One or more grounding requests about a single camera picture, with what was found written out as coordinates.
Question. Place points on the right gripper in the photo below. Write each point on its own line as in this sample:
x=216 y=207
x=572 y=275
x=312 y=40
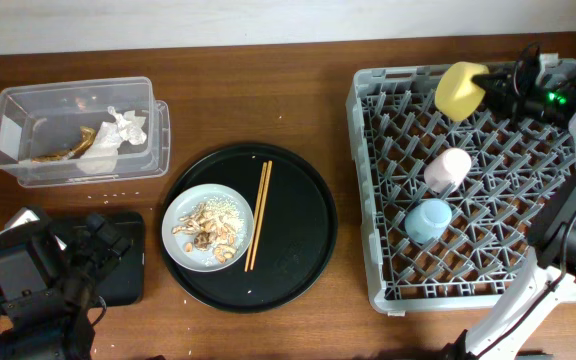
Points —
x=506 y=91

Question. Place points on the yellow bowl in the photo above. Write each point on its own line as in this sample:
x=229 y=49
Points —
x=456 y=95

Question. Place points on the pink cup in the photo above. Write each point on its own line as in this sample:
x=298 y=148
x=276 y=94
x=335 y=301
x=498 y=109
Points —
x=448 y=170

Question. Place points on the blue cup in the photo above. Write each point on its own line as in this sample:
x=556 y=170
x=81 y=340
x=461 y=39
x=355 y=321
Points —
x=428 y=220

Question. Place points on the grey plate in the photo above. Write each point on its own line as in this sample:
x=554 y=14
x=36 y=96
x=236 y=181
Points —
x=182 y=205

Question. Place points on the white napkin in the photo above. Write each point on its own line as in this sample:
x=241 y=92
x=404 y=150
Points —
x=102 y=155

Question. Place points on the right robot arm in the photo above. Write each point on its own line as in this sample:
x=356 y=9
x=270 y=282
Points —
x=548 y=275

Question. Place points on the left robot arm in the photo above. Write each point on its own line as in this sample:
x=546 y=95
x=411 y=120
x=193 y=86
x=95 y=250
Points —
x=48 y=283

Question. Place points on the grey dishwasher rack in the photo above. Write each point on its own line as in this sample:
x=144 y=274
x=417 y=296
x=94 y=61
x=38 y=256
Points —
x=395 y=132

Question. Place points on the clear plastic waste bin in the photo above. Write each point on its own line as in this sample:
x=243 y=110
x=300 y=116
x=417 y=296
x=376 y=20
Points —
x=43 y=119

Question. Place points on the food scraps pile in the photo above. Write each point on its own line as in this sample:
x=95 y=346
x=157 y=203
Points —
x=214 y=226

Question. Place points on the black rectangular tray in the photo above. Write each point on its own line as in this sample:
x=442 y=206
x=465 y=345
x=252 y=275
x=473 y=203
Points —
x=123 y=270

